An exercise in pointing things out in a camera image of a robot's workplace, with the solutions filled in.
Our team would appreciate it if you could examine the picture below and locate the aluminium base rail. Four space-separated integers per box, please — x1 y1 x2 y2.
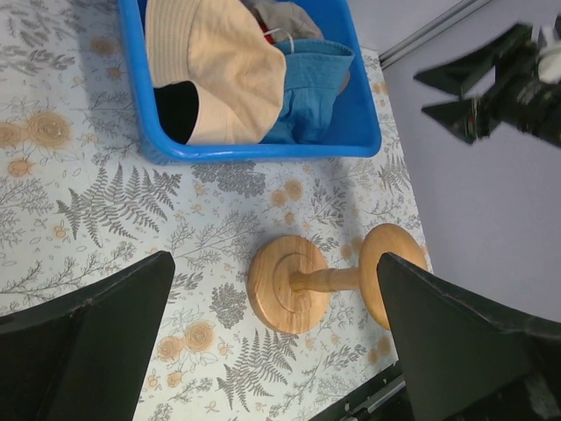
312 360 405 421

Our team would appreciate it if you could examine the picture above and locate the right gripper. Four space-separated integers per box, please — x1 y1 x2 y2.
414 24 560 147

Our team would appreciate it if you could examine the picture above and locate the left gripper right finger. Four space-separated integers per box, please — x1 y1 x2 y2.
377 253 560 420

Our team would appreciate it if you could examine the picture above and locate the wooden hat stand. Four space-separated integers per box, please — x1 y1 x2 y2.
246 224 428 334

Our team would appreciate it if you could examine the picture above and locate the floral table mat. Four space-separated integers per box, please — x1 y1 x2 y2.
1 1 424 420

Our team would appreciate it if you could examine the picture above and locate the blue plastic bin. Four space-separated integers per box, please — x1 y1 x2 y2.
118 1 381 165

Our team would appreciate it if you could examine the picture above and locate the grey hat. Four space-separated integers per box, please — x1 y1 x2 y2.
242 0 323 43

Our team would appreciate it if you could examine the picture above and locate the beige bucket hat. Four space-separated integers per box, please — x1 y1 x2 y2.
145 1 287 145

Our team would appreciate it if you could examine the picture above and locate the blue bucket hat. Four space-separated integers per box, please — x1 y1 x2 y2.
264 39 354 145

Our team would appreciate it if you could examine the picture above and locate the right aluminium frame post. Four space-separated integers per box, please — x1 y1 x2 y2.
379 0 491 69

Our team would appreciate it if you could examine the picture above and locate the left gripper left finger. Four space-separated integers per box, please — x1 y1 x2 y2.
1 251 175 420

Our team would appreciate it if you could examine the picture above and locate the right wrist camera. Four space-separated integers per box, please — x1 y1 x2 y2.
537 15 561 84

